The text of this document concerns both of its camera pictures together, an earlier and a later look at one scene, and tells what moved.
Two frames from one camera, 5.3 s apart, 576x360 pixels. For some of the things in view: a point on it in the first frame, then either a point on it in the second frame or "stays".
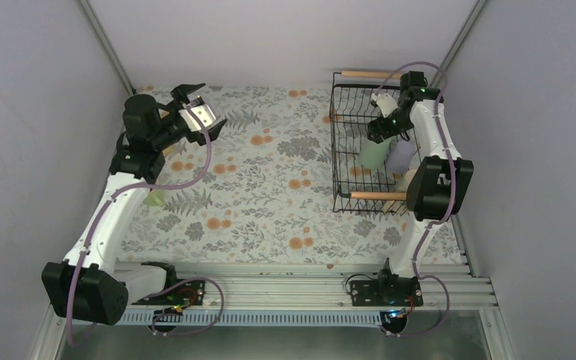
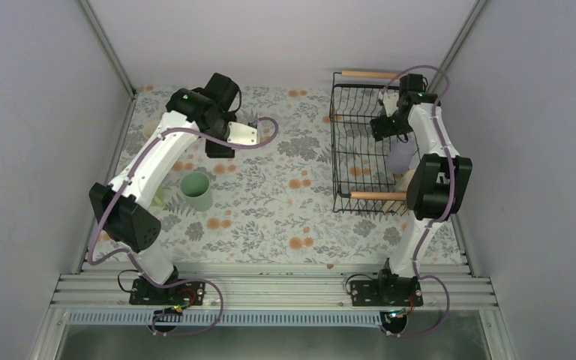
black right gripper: (387, 133) stays
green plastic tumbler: (373, 156) → (196, 187)
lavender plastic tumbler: (400, 156) stays
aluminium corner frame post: (91, 16) stays
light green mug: (155, 198) stays
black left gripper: (179, 95) → (214, 151)
